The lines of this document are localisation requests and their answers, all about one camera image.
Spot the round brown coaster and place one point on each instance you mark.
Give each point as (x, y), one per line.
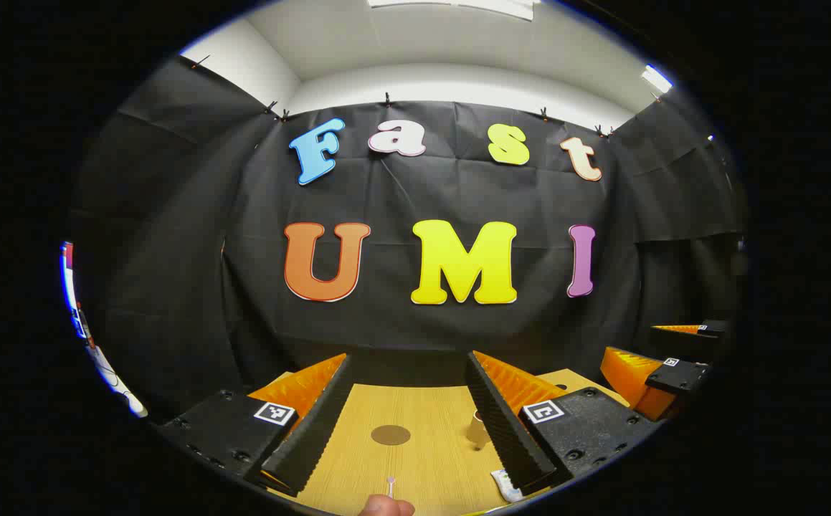
(391, 435)

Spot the computer monitor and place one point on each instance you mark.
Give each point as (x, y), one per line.
(69, 287)

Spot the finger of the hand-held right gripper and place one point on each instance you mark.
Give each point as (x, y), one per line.
(680, 378)
(713, 330)

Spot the ceiling light panel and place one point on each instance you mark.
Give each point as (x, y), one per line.
(657, 79)

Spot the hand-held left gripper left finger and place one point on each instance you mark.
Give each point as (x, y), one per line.
(318, 423)

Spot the white toothpaste tube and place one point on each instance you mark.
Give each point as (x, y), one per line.
(505, 487)

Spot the black backdrop cloth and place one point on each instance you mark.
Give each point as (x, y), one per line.
(386, 201)

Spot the wooden desktop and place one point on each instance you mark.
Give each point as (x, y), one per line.
(422, 466)

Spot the beige cup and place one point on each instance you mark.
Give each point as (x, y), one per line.
(477, 431)

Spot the pale pink toothbrush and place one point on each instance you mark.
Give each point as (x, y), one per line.
(391, 487)

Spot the white side table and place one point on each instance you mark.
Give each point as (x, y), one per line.
(117, 383)

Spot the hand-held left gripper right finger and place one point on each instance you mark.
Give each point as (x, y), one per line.
(505, 430)

